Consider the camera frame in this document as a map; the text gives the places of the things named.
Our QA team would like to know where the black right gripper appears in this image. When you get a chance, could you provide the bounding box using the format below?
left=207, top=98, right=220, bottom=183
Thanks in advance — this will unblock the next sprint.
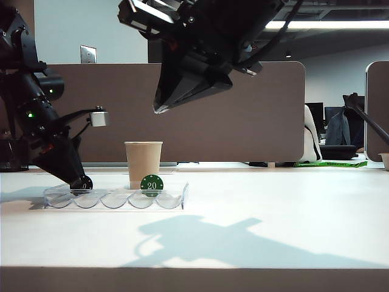
left=153, top=0, right=264, bottom=115

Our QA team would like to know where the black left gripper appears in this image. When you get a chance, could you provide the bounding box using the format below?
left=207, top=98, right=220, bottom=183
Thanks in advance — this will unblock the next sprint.
left=17, top=118, right=94, bottom=191

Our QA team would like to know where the black poker chip 100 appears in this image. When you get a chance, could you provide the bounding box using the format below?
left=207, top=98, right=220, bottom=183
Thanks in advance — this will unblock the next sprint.
left=75, top=176, right=94, bottom=192

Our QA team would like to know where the clear plastic chip tray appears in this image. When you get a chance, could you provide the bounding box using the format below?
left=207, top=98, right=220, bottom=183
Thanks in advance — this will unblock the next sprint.
left=43, top=181, right=190, bottom=210

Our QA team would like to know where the brown paper cup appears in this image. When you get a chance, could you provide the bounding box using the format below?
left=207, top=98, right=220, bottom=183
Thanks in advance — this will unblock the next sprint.
left=124, top=141, right=164, bottom=190

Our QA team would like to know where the green poker chip 20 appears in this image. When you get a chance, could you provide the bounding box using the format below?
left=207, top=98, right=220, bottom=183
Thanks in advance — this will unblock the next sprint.
left=140, top=174, right=165, bottom=198

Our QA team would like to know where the wide brown desk partition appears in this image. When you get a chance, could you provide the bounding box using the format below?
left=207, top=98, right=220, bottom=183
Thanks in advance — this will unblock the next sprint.
left=45, top=61, right=306, bottom=163

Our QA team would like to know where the long ceiling light strip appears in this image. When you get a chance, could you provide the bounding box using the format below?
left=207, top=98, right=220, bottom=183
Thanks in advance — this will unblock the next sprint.
left=264, top=20, right=389, bottom=30

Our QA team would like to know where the blue denim jacket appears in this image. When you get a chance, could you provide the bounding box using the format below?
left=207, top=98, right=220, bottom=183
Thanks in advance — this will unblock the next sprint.
left=325, top=111, right=352, bottom=147

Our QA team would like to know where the green printed tape strip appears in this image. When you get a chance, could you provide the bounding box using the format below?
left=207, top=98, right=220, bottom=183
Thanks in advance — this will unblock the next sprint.
left=294, top=160, right=368, bottom=169

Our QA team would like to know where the narrow brown desk partition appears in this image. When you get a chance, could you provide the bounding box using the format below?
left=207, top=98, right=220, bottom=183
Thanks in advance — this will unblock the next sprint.
left=364, top=60, right=389, bottom=162

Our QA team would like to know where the small beige paper bowl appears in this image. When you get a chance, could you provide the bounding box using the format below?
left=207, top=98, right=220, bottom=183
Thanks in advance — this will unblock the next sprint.
left=377, top=152, right=389, bottom=171

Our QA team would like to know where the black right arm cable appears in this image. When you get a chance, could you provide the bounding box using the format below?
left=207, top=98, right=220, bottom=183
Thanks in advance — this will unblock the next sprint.
left=238, top=0, right=305, bottom=72

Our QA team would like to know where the metal wall switch plate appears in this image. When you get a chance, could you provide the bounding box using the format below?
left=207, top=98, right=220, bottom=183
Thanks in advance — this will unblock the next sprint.
left=80, top=44, right=98, bottom=64

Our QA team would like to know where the white bag with black strap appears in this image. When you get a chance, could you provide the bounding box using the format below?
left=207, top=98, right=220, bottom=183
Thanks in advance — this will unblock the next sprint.
left=299, top=105, right=323, bottom=164

